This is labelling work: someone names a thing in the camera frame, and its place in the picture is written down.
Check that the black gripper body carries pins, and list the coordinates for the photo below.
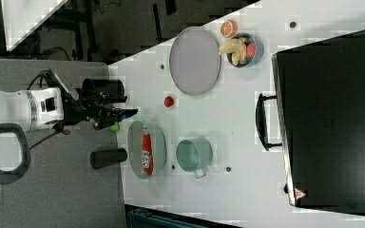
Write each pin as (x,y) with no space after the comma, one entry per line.
(76,111)

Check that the red felt ketchup bottle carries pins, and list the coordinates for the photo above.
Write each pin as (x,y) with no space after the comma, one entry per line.
(146,152)

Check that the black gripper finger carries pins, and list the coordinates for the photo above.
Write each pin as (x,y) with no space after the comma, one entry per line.
(108,98)
(121,114)

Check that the black cylinder holder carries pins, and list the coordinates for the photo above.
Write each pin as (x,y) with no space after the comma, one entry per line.
(93,89)

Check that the black toaster oven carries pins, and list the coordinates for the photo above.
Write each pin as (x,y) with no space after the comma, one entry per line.
(320,96)

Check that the large grey round plate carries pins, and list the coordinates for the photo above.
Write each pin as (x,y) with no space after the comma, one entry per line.
(194,61)

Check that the green oval metal strainer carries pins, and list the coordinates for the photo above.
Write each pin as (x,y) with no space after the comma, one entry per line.
(134,142)

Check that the orange slice toy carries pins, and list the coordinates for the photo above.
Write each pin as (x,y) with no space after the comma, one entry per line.
(229,28)

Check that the blue bowl with toy food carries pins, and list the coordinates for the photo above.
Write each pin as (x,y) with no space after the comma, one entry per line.
(243,50)

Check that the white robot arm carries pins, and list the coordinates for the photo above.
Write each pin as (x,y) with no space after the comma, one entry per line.
(55,108)

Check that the red toy strawberry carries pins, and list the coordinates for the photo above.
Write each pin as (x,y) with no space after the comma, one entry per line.
(168,101)

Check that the green metal cup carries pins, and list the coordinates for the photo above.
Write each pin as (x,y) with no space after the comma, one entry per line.
(194,156)

